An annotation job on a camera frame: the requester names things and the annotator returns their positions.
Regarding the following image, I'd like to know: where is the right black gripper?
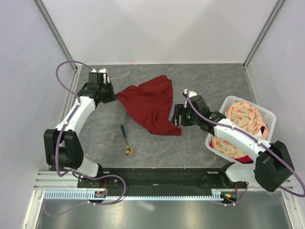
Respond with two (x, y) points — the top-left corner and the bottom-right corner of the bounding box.
(170, 104), (199, 126)

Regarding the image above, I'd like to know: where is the dark red cloth napkin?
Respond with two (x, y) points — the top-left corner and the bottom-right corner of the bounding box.
(117, 75), (182, 136)

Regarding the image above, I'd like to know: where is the teal handled gold spoon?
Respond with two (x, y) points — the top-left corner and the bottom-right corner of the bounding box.
(120, 125), (134, 156)

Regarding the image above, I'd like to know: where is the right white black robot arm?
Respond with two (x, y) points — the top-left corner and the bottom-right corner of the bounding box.
(171, 90), (294, 192)

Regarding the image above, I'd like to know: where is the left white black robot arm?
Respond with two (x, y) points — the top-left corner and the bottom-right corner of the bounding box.
(43, 68), (117, 187)

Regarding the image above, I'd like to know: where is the floral peach cloth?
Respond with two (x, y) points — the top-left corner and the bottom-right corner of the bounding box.
(210, 101), (269, 159)

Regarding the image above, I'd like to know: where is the red cloth in basket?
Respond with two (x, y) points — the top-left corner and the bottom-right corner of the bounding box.
(235, 155), (254, 164)

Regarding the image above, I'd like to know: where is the white plastic laundry basket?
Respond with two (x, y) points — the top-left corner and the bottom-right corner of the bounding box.
(205, 95), (276, 161)

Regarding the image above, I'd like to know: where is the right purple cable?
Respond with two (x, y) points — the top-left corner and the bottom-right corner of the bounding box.
(186, 90), (305, 198)

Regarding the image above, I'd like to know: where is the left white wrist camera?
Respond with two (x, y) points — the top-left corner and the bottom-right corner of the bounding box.
(91, 68), (108, 74)

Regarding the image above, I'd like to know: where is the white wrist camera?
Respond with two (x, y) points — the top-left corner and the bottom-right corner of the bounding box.
(91, 68), (108, 74)
(183, 89), (197, 98)

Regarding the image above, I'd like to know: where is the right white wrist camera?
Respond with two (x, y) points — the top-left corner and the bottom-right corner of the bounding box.
(183, 89), (197, 98)

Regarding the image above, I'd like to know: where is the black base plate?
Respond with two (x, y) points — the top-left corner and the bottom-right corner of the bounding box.
(77, 168), (246, 196)

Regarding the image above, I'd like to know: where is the left aluminium frame post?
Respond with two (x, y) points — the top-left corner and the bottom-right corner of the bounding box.
(33, 0), (73, 61)

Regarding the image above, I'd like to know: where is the aluminium frame post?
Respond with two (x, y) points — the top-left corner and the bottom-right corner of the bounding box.
(33, 0), (73, 61)
(242, 0), (286, 70)

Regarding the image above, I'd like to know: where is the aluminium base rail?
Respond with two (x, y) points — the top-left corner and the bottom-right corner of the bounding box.
(22, 171), (78, 229)

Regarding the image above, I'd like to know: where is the grey slotted cable duct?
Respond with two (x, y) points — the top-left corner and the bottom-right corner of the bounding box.
(44, 190), (237, 201)

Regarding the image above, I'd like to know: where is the right aluminium frame post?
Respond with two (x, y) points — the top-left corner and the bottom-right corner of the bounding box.
(242, 0), (286, 70)

